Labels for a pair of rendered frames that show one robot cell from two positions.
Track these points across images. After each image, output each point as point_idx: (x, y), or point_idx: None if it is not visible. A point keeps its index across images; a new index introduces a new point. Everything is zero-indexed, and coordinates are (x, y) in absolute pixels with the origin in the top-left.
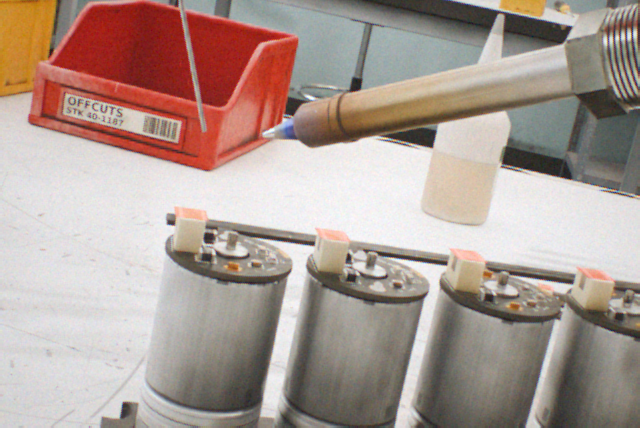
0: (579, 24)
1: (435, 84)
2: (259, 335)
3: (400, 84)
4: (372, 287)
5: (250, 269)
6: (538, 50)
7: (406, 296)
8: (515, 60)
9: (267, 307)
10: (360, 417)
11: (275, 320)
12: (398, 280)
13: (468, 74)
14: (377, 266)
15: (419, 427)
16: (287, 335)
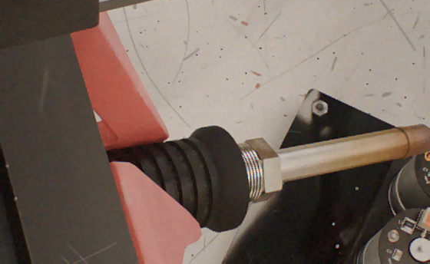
0: (268, 148)
1: (341, 138)
2: (408, 184)
3: (367, 136)
4: (393, 232)
5: (426, 165)
6: (292, 153)
7: (379, 249)
8: (300, 148)
9: (413, 182)
10: (366, 249)
11: (416, 196)
12: (405, 262)
13: (323, 142)
14: (425, 259)
15: None
16: None
